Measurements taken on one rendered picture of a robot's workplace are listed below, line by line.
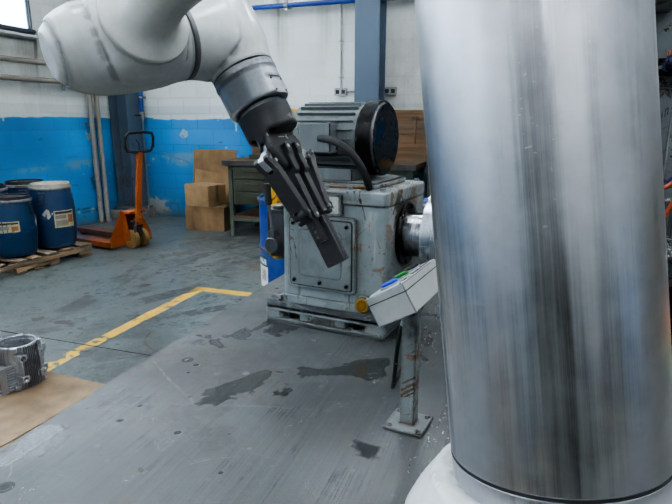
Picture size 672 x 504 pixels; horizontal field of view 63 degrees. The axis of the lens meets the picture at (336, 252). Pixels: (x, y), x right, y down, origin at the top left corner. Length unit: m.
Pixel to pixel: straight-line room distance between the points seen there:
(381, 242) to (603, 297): 1.06
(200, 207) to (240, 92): 6.09
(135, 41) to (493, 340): 0.54
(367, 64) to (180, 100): 2.70
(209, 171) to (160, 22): 6.66
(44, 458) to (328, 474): 0.45
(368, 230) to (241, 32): 0.64
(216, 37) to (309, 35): 6.21
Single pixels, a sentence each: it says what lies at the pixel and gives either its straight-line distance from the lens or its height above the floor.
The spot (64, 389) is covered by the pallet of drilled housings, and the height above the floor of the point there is 0.15.
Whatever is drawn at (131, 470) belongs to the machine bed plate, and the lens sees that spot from 0.95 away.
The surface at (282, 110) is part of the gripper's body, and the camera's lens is 0.76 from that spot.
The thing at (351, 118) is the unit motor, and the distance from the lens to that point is 1.36.
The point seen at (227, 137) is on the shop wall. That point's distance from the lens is 7.41.
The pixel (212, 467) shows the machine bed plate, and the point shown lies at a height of 0.80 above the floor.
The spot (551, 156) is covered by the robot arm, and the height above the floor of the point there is 1.31.
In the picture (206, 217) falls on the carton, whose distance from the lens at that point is 6.82.
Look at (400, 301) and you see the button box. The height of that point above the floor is 1.05.
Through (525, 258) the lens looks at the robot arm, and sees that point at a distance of 0.23.
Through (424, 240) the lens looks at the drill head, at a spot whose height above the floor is 1.05.
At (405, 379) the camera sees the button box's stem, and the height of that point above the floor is 0.89.
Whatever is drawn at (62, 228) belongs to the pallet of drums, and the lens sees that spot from 5.77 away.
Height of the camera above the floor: 1.32
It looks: 14 degrees down
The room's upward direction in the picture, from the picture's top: straight up
